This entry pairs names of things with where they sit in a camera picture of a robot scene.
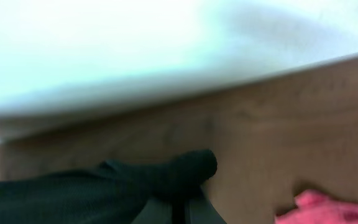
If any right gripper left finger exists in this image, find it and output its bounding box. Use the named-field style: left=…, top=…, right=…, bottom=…
left=131, top=197, right=173, bottom=224

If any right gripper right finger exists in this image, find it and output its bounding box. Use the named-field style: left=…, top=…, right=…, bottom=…
left=185, top=187, right=226, bottom=224

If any black polo shirt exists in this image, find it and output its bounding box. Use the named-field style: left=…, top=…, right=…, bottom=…
left=0, top=149, right=218, bottom=224

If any red t-shirt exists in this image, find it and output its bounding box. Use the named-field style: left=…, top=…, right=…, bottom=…
left=274, top=190, right=358, bottom=224

